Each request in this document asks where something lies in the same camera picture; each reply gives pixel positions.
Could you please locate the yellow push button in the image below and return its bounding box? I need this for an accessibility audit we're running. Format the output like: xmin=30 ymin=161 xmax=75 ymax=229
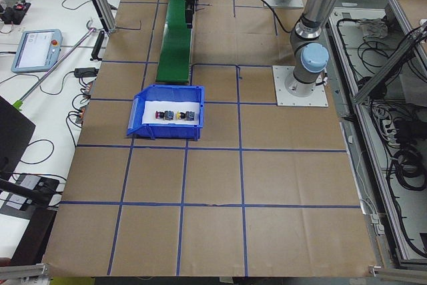
xmin=176 ymin=111 xmax=195 ymax=121

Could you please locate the red push button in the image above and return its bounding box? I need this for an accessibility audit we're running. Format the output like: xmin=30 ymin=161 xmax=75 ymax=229
xmin=155 ymin=110 xmax=174 ymax=121

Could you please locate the green conveyor belt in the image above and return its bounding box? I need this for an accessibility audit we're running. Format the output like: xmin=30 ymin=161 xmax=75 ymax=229
xmin=156 ymin=0 xmax=191 ymax=83

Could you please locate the blue bin left side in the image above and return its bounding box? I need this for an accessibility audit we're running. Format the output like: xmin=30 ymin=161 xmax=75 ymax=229
xmin=127 ymin=85 xmax=205 ymax=141

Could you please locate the white foam pad left bin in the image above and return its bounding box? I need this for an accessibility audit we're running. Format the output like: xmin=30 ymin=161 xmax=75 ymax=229
xmin=141 ymin=101 xmax=200 ymax=125

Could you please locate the black power adapter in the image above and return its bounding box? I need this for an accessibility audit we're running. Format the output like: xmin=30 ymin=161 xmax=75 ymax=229
xmin=73 ymin=67 xmax=99 ymax=79

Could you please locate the teach pendant tablet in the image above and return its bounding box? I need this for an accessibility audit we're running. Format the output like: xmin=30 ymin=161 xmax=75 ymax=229
xmin=11 ymin=29 xmax=63 ymax=73

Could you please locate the grabber stick tool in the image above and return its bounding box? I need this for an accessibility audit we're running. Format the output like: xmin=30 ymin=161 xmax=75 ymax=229
xmin=12 ymin=27 xmax=97 ymax=111

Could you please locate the black monitor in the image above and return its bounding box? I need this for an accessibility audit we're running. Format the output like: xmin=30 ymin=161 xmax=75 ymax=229
xmin=0 ymin=97 xmax=35 ymax=181

